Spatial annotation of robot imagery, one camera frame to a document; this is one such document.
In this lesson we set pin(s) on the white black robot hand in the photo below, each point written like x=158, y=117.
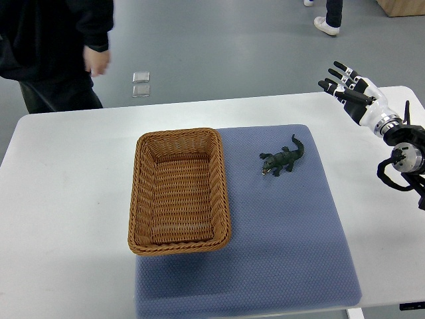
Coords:
x=362, y=100

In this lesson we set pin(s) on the dark green toy crocodile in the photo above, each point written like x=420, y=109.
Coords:
x=284, y=159

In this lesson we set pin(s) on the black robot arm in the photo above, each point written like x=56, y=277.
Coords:
x=407, y=155

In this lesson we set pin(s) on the brown wicker basket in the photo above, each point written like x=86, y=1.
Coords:
x=179, y=199

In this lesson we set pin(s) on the white sneaker with leg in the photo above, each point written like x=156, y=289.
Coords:
x=331, y=22

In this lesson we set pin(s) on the wooden box corner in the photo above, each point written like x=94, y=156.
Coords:
x=402, y=8

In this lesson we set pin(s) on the blue textured mat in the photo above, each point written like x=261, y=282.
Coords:
x=287, y=252

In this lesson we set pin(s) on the black table control panel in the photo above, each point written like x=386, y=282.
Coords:
x=412, y=306

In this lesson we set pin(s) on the white table leg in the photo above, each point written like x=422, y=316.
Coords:
x=355, y=313

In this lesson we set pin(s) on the lower metal floor plate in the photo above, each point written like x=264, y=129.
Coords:
x=141, y=90

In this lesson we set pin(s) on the metal floor plate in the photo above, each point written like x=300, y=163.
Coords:
x=141, y=76
x=141, y=90

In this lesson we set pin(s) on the upper metal floor plate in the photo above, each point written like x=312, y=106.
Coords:
x=141, y=76

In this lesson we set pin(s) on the person in black clothes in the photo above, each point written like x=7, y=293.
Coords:
x=53, y=49

